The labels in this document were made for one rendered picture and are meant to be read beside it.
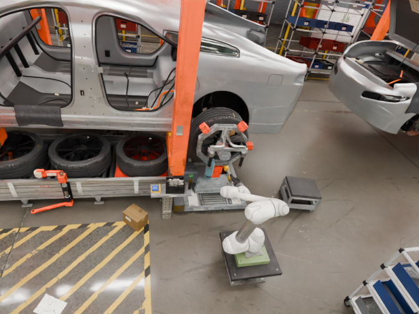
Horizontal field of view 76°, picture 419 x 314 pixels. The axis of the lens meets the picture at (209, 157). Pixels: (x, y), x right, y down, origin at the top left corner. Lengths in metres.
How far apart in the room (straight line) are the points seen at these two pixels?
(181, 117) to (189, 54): 0.59
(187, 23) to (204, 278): 2.30
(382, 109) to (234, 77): 2.45
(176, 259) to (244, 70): 2.11
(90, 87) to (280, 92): 2.07
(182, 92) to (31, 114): 1.66
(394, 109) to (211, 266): 3.33
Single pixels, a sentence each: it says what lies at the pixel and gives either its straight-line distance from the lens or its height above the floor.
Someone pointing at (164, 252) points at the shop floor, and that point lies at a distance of 3.03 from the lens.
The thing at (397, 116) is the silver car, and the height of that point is 1.03.
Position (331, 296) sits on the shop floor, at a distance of 3.32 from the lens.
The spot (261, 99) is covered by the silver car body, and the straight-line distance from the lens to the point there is 3.28.
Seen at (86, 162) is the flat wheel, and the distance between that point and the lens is 3.24.
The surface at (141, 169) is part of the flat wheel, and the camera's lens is 3.19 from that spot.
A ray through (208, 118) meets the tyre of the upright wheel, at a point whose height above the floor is 1.13.
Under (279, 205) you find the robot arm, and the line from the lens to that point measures 2.06.
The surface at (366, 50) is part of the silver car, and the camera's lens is 6.03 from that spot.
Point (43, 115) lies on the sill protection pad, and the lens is 3.32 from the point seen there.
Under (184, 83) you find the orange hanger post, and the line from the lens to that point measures 2.38.
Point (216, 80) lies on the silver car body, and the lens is 3.00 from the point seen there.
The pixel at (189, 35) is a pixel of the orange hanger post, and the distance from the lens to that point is 2.25.
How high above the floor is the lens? 2.61
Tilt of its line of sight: 39 degrees down
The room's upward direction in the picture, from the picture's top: 11 degrees clockwise
